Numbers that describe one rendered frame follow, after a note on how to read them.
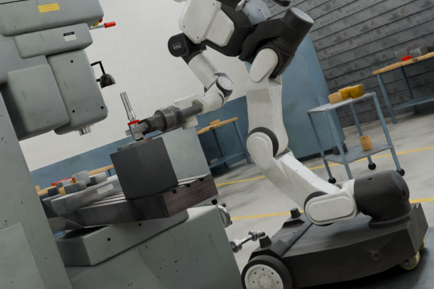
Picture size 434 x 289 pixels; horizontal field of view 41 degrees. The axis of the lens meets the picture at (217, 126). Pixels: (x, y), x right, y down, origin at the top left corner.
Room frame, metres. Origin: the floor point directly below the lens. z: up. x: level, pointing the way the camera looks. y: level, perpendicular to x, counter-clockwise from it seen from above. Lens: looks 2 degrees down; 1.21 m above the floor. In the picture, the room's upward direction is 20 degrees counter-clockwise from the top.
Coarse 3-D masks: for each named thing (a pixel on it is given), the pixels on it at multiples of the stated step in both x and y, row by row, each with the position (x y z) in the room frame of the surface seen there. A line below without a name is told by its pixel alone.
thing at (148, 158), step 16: (128, 144) 2.17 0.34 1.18; (144, 144) 2.07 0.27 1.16; (160, 144) 2.11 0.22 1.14; (112, 160) 2.21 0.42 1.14; (128, 160) 2.11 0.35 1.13; (144, 160) 2.06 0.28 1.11; (160, 160) 2.09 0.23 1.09; (128, 176) 2.15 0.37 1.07; (144, 176) 2.05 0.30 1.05; (160, 176) 2.08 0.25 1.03; (128, 192) 2.19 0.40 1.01; (144, 192) 2.09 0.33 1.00
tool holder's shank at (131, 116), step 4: (124, 92) 2.12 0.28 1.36; (124, 96) 2.12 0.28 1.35; (124, 100) 2.12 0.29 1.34; (128, 100) 2.12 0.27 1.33; (124, 104) 2.12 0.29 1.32; (128, 104) 2.12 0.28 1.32; (128, 108) 2.12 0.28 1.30; (128, 112) 2.12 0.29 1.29; (132, 112) 2.12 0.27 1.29; (128, 116) 2.12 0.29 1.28; (132, 116) 2.12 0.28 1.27; (132, 120) 2.12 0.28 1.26
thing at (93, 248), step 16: (112, 224) 2.29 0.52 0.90; (128, 224) 2.33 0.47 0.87; (144, 224) 2.38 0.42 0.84; (160, 224) 2.42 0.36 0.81; (64, 240) 2.35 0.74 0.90; (80, 240) 2.23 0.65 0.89; (96, 240) 2.24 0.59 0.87; (112, 240) 2.28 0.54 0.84; (128, 240) 2.32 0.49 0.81; (144, 240) 2.37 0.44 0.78; (64, 256) 2.39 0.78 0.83; (80, 256) 2.27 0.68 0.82; (96, 256) 2.22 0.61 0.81; (112, 256) 2.27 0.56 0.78
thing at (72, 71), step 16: (64, 64) 2.39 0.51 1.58; (80, 64) 2.44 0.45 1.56; (64, 80) 2.38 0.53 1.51; (80, 80) 2.42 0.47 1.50; (64, 96) 2.37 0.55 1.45; (80, 96) 2.41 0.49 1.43; (96, 96) 2.45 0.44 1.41; (80, 112) 2.39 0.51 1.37; (96, 112) 2.43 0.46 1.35; (64, 128) 2.41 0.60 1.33
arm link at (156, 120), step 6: (162, 108) 2.19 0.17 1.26; (168, 108) 2.19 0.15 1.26; (156, 114) 2.17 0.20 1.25; (162, 114) 2.17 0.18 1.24; (168, 114) 2.17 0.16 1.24; (144, 120) 2.13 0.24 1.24; (150, 120) 2.10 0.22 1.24; (156, 120) 2.13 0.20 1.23; (162, 120) 2.17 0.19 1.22; (168, 120) 2.16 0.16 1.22; (174, 120) 2.18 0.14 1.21; (150, 126) 2.11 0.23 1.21; (156, 126) 2.11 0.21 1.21; (162, 126) 2.15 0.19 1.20; (168, 126) 2.17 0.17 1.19; (174, 126) 2.20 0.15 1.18; (144, 132) 2.15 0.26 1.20; (150, 132) 2.12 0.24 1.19
